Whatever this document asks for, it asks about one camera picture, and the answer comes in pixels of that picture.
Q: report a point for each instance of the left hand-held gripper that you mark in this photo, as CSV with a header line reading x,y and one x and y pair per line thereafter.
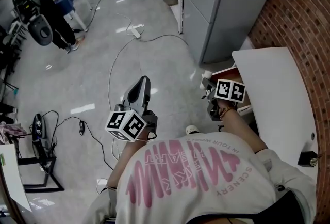
x,y
129,125

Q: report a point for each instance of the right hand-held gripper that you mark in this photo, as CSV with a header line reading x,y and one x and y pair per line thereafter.
x,y
229,91

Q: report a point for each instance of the white drawer with brown inside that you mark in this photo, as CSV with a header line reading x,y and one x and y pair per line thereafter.
x,y
227,73

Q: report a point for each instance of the person's right forearm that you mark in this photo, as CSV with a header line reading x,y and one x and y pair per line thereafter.
x,y
239,130

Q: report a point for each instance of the black shoulder bag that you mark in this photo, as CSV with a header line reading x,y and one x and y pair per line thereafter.
x,y
283,207

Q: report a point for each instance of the person's left forearm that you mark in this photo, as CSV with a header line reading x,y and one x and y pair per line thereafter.
x,y
123,163

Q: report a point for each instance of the white perforated clog shoe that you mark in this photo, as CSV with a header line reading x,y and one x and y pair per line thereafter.
x,y
192,128

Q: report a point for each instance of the black power brick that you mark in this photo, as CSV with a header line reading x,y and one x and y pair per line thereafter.
x,y
82,127

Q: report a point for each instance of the white power strip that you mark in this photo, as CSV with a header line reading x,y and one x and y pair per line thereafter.
x,y
137,32

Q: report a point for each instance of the grey metal cabinet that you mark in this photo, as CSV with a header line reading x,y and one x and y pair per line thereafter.
x,y
219,11

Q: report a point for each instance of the white shirt with pink print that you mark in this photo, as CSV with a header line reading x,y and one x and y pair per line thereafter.
x,y
193,179

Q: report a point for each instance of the black handheld device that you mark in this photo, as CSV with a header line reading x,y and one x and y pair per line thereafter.
x,y
38,125

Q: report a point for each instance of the black power adapter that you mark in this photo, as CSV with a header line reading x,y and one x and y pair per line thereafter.
x,y
305,158

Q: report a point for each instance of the grey rounded chair back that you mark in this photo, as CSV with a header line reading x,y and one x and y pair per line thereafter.
x,y
34,29

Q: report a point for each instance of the pink patterned cloth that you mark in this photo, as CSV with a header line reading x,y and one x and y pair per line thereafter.
x,y
13,131

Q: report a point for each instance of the black metal stand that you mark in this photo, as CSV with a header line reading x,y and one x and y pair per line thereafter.
x,y
43,188

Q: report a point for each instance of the black folded stands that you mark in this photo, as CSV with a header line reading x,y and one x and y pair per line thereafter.
x,y
7,57

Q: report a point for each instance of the white side table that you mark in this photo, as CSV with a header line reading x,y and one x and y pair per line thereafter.
x,y
11,179

